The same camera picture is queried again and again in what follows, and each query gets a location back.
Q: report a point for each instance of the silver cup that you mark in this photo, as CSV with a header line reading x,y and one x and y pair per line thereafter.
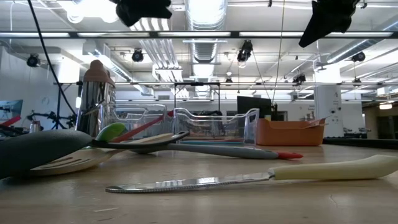
x,y
35,127

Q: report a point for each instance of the black spoon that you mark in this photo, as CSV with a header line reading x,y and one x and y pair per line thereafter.
x,y
37,149

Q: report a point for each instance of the red slotted spoon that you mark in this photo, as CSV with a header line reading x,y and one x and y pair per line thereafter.
x,y
140,128

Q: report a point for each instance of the blue stand pole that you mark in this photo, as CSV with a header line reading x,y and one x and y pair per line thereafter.
x,y
58,105

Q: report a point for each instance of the lit ceiling lamp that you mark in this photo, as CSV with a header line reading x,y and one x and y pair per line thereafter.
x,y
385,106

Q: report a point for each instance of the black monitor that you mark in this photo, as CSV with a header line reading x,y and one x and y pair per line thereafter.
x,y
253,107

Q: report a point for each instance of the red bar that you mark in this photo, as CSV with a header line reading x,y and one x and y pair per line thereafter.
x,y
11,120

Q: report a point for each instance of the white pillar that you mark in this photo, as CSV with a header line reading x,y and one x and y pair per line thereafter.
x,y
326,102

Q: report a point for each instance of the clear plastic bin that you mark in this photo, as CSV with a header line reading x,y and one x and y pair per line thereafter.
x,y
155,118
252,124

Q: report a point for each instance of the black ceiling spotlight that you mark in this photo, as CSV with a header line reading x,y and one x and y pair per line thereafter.
x,y
32,60
245,51
359,56
137,56
299,79

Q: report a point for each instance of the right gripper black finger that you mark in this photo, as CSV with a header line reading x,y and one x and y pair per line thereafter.
x,y
320,26

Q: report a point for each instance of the pink silicone spatula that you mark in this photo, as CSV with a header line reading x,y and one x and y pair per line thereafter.
x,y
217,139

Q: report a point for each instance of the wooden slotted spatula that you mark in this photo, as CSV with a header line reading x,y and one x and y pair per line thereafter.
x,y
93,155

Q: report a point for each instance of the black overhead crossbar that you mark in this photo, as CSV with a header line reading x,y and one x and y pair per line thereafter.
x,y
73,34

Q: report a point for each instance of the teal silicone spatula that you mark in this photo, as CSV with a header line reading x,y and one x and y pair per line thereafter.
x,y
211,143

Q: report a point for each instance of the wall screen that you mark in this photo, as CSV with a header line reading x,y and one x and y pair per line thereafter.
x,y
12,107

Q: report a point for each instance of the background black robot arm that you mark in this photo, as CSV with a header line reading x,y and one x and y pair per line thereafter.
x,y
71,120

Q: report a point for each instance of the small red silicone spatula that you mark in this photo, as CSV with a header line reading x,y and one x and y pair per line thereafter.
x,y
289,155

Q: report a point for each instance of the green silicone spoon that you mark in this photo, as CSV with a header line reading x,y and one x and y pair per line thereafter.
x,y
110,130

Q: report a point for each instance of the orange plastic bin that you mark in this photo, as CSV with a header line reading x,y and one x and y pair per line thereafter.
x,y
289,133

